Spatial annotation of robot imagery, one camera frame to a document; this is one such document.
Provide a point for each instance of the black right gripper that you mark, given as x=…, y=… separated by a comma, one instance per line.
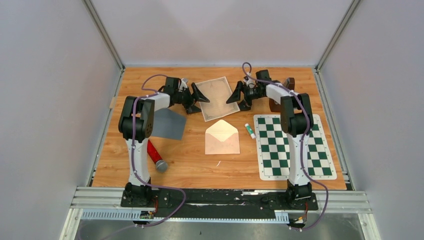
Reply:
x=236, y=96

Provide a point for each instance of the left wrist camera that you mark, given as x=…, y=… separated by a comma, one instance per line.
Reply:
x=183, y=84

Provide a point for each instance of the green white chessboard mat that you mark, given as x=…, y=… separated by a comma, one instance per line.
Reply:
x=273, y=152

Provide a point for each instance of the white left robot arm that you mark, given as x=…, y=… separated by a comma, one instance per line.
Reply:
x=136, y=124

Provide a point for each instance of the red microphone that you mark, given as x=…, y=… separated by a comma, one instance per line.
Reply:
x=160, y=165

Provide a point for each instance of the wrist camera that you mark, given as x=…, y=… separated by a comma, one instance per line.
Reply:
x=183, y=84
x=249, y=82

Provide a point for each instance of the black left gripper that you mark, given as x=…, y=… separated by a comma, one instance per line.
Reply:
x=191, y=109

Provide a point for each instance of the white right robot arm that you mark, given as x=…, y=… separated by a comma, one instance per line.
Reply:
x=296, y=120

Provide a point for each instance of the grey envelope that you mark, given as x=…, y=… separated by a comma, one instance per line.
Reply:
x=168, y=124

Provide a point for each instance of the cream pink envelope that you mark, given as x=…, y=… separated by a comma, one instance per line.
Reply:
x=222, y=138

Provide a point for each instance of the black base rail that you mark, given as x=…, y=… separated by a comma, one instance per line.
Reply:
x=217, y=203

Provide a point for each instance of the green white glue stick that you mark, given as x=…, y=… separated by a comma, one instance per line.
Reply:
x=250, y=131

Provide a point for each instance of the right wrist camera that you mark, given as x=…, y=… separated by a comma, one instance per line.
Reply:
x=249, y=82

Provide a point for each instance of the wooden metronome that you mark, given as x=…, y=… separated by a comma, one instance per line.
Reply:
x=277, y=90

